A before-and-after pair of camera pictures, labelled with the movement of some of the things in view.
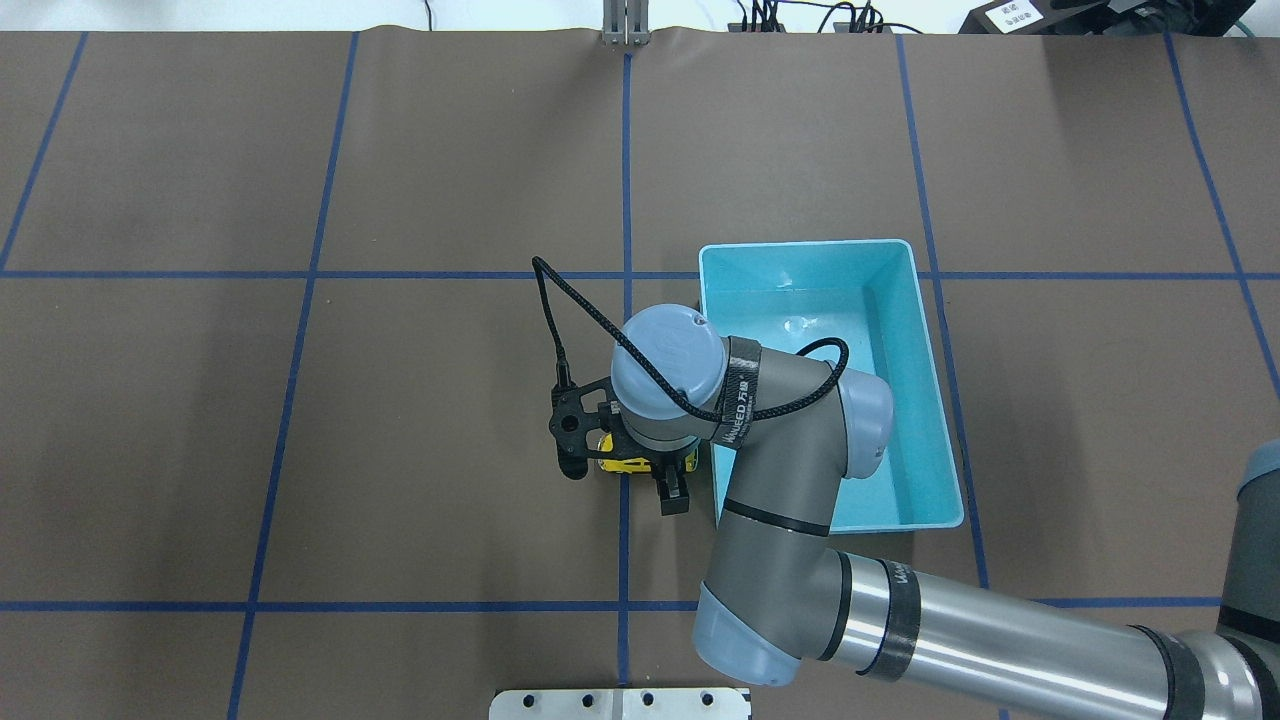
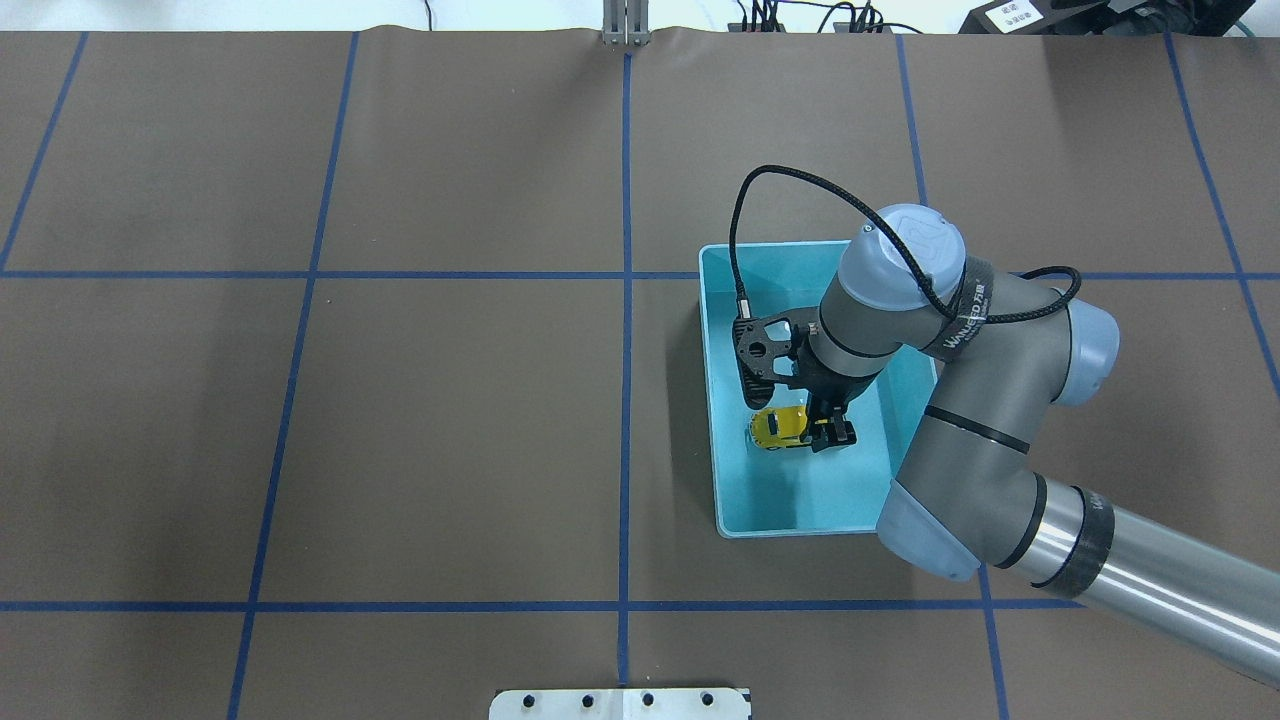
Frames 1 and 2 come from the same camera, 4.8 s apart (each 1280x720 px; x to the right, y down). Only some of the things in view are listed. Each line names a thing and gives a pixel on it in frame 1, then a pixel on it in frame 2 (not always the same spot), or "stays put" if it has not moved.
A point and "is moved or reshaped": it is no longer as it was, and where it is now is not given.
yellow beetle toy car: x=638 y=464 is moved or reshaped
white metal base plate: x=620 y=704 stays put
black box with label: x=1014 y=17 stays put
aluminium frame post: x=625 y=22 stays put
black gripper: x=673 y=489 -> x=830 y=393
